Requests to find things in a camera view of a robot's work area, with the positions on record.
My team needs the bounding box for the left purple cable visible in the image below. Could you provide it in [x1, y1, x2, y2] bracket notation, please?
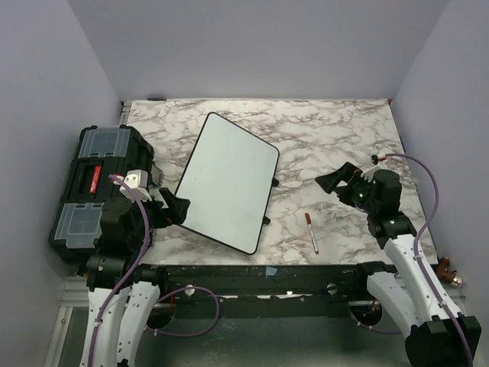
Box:
[86, 174, 221, 367]

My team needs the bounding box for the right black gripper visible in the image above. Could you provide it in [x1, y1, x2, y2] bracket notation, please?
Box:
[316, 161, 379, 214]

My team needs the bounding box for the black plastic toolbox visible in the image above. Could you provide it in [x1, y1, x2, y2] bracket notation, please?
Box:
[49, 125, 163, 263]

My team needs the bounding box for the black mounting rail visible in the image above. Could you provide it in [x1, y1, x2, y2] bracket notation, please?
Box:
[125, 261, 398, 320]

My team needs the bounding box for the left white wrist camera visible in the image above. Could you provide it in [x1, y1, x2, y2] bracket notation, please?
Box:
[119, 170, 151, 202]

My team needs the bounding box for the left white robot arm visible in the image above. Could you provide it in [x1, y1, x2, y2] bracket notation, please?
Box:
[79, 188, 190, 366]

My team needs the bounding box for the brown pipe valve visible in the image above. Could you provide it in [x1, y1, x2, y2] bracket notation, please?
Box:
[436, 257, 464, 287]

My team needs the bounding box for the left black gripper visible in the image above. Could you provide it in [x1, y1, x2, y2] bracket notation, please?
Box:
[129, 186, 190, 247]

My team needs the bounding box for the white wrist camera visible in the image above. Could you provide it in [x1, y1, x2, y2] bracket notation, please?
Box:
[361, 154, 387, 182]
[119, 170, 151, 202]

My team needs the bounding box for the black framed whiteboard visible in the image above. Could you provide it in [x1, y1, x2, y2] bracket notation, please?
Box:
[175, 112, 280, 255]

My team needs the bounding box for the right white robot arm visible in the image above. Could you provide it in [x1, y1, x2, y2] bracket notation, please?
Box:
[315, 162, 481, 366]

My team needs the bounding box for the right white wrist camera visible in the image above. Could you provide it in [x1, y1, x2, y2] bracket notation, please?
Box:
[361, 154, 387, 182]

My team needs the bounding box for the white marker pen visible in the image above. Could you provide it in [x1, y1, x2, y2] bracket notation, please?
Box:
[307, 224, 319, 255]

